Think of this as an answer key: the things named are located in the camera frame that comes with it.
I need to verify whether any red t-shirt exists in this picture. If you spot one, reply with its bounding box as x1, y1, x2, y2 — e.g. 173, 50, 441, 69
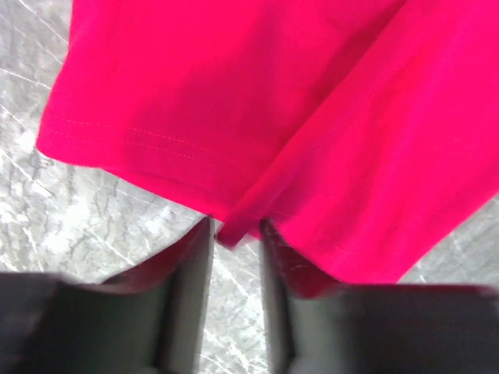
37, 1, 498, 284

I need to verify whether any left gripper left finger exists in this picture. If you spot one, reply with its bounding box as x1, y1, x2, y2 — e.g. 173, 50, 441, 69
101, 217, 215, 374

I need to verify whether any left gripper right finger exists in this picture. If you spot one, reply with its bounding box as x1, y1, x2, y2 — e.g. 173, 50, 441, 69
258, 218, 344, 374

